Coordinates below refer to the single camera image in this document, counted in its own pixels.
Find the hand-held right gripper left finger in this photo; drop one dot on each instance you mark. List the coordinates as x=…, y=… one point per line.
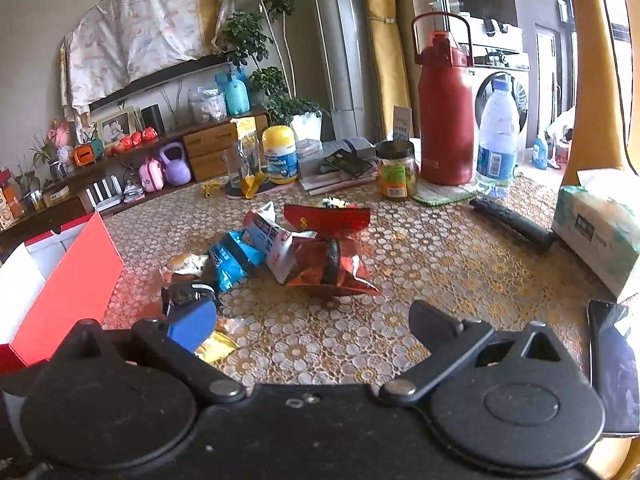
x=192, y=322

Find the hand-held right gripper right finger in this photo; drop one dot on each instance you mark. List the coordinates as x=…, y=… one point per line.
x=432, y=317

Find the black snack packet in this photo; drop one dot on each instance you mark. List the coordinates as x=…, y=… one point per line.
x=187, y=292

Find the orange clear-wrapped candy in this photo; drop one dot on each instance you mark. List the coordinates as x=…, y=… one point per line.
x=217, y=347

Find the small orange snack packet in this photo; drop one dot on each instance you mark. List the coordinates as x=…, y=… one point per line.
x=184, y=264

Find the white and blue snack packet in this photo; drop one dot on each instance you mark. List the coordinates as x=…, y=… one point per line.
x=270, y=240

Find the red foil snack packet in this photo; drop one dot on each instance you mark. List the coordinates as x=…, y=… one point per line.
x=325, y=265

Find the red cardboard box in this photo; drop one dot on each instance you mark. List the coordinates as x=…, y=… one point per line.
x=70, y=290

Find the black folded umbrella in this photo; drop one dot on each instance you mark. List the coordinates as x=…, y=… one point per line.
x=515, y=225

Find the green crochet coaster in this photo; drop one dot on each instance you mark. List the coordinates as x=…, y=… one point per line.
x=445, y=194

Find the small yellow wrapper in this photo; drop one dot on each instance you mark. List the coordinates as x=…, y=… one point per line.
x=210, y=189

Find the black-lidded glass jar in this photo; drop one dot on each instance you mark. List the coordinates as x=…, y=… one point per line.
x=396, y=172

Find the pink toy case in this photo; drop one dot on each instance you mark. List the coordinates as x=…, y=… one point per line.
x=151, y=176

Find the purple kettlebell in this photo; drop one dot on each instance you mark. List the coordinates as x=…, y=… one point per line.
x=175, y=167

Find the white router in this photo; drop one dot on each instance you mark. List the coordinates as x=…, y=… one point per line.
x=102, y=195

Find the wooden drawer cabinet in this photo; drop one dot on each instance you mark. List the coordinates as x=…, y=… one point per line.
x=210, y=145

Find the stack of books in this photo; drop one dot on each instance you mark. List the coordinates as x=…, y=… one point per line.
x=335, y=165

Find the tissue pack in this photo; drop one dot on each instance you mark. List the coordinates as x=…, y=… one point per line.
x=595, y=230

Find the yellow-lidded supplement bottle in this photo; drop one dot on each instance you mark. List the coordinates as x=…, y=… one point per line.
x=280, y=157

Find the clear water bottle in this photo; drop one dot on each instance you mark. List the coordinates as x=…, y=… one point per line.
x=497, y=140

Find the black smartphone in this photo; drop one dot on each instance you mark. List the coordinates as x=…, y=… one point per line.
x=617, y=365

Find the black speaker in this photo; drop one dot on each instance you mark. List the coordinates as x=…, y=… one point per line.
x=152, y=119

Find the red thermos jug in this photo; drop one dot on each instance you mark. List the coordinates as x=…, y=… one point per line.
x=445, y=110

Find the clear plastic bag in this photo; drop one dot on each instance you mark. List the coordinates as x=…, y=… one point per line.
x=207, y=105

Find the white plant pot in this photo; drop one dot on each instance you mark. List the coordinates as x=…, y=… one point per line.
x=306, y=127

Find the light blue bottle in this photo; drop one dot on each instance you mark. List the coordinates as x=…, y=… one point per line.
x=236, y=95

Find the white washing machine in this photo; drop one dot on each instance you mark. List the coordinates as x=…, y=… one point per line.
x=505, y=72

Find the yellow curtain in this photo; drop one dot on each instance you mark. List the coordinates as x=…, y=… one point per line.
x=385, y=50

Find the yellow chair back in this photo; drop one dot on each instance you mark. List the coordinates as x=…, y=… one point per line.
x=600, y=85

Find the cloth-covered television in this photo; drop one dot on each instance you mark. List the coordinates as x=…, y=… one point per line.
x=135, y=35

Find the green houseplant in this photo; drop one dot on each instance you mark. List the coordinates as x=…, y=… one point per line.
x=260, y=35

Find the grey standing air conditioner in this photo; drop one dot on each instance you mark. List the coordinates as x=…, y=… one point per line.
x=340, y=35

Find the photo frame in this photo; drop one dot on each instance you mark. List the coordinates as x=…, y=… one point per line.
x=116, y=127

